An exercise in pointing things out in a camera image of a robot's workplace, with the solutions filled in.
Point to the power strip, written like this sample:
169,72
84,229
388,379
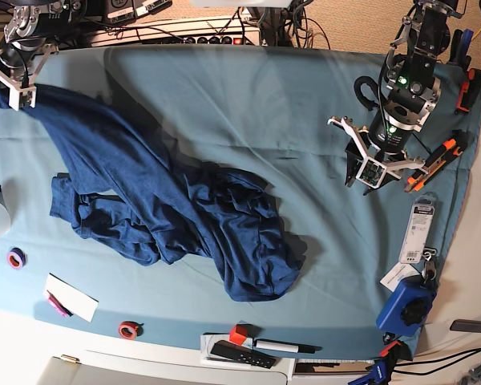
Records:
215,30

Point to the white marker pen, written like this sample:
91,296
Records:
285,347

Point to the light blue table cloth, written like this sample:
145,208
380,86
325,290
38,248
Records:
262,110

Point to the blue spring clamp bottom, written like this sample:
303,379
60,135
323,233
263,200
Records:
380,373

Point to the pink marker pen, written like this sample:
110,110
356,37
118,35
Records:
56,304

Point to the blue box with knob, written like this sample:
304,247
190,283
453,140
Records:
408,306

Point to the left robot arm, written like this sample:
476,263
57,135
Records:
403,97

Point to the blue spring clamp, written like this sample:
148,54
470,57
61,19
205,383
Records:
380,373
461,41

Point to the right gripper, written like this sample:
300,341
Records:
21,84

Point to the orange black clamp top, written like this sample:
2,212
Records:
469,91

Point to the red cube block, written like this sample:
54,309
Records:
238,335

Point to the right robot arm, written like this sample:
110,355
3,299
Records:
29,40

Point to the white paper card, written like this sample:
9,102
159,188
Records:
77,302

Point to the purple tape roll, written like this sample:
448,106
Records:
16,258

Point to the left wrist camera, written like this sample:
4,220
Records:
371,172

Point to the white label card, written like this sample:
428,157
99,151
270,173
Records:
396,274

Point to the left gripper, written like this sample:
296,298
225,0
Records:
361,147

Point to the black remote control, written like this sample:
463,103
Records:
239,354

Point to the red tape roll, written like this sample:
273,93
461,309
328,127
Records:
130,330

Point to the dark blue t-shirt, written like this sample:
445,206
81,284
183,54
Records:
125,188

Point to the orange clamp bottom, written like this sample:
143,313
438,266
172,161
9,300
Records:
392,348

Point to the orange black utility knife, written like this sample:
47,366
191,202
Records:
442,156

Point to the blue spring clamp top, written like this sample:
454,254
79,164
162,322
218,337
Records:
461,41

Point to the packaged tool blister pack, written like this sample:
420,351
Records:
417,230

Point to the black phone device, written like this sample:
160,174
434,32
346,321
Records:
466,326

